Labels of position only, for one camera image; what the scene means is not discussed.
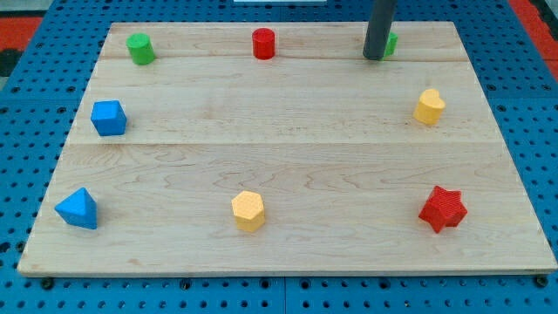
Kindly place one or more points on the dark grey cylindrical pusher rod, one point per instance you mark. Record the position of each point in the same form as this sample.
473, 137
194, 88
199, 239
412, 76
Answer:
378, 28

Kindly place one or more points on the green block behind rod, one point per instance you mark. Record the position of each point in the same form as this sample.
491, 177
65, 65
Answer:
391, 44

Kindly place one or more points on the yellow heart block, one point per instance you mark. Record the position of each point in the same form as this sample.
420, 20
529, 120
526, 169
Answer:
429, 108

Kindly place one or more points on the red cylinder block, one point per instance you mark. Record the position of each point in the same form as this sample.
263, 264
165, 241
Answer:
263, 41

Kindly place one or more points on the red star block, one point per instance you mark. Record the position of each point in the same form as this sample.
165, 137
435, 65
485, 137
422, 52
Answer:
443, 208

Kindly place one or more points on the light wooden board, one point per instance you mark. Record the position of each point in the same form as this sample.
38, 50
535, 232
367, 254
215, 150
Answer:
323, 135

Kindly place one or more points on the yellow hexagon block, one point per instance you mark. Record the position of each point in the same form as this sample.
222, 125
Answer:
248, 210

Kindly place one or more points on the green cylinder block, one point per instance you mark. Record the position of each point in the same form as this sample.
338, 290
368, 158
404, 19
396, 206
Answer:
140, 48

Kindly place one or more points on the blue cube block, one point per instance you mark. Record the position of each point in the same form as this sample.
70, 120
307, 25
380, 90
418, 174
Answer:
109, 118

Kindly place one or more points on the blue triangle block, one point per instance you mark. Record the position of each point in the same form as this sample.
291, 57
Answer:
79, 209

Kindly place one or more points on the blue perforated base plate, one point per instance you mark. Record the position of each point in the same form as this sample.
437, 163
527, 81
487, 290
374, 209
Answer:
41, 97

